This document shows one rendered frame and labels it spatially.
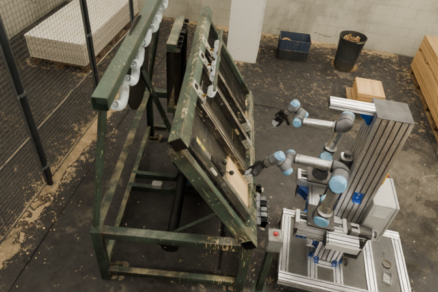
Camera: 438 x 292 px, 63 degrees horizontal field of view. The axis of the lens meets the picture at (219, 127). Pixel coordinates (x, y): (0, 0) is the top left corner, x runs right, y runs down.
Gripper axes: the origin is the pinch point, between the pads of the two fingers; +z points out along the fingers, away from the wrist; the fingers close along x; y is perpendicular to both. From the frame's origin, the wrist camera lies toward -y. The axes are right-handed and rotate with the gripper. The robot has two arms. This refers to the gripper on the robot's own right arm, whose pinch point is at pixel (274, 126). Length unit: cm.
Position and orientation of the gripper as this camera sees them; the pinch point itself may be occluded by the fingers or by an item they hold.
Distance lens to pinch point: 346.4
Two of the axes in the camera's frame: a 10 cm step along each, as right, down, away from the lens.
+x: -2.0, 6.2, -7.6
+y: -8.3, -5.2, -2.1
